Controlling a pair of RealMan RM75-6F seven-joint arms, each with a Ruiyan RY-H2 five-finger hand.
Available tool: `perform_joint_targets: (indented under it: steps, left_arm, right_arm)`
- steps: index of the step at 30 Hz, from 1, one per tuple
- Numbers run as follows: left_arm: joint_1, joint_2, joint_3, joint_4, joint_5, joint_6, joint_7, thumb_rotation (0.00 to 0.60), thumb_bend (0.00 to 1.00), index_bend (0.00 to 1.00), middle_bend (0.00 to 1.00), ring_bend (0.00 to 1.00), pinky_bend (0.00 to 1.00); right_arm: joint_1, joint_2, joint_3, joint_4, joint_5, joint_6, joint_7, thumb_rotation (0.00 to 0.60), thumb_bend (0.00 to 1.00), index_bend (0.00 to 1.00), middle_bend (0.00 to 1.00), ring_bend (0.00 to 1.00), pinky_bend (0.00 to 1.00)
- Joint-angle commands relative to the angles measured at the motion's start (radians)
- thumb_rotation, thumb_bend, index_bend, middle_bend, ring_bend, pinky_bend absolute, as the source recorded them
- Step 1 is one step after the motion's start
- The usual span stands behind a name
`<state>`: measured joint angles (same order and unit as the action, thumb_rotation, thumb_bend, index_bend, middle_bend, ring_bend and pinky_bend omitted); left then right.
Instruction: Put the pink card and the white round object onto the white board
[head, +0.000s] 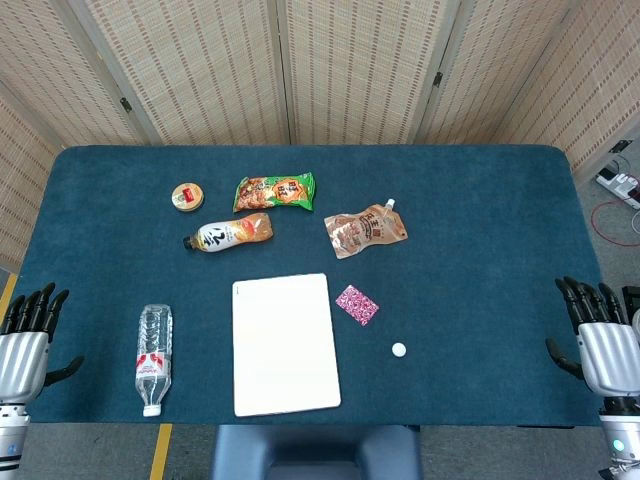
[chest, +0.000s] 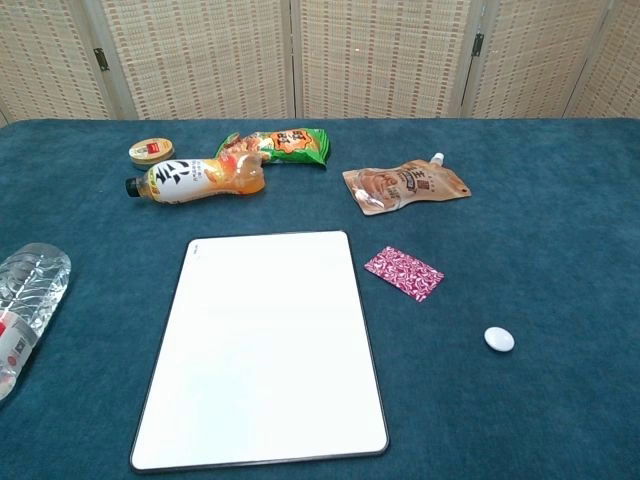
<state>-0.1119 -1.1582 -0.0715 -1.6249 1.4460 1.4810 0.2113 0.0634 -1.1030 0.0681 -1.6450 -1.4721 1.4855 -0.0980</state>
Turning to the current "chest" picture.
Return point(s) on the white round magnet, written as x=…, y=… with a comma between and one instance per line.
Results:
x=498, y=340

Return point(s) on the white rectangular board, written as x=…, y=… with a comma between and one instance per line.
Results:
x=265, y=350

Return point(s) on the brown spout pouch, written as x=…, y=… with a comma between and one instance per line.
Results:
x=400, y=187

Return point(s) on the green snack bag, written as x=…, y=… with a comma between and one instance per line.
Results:
x=295, y=145

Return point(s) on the orange tea bottle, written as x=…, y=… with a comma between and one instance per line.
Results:
x=200, y=180

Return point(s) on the dark teal tablecloth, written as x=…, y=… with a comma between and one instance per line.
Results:
x=500, y=225

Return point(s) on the round yellow tin can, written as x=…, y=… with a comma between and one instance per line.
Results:
x=151, y=151

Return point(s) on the woven bamboo folding screen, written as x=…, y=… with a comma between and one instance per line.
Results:
x=200, y=50

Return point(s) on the black screen hinge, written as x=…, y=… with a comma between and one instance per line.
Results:
x=102, y=59
x=478, y=44

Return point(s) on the clear water bottle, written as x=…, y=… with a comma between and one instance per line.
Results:
x=30, y=290

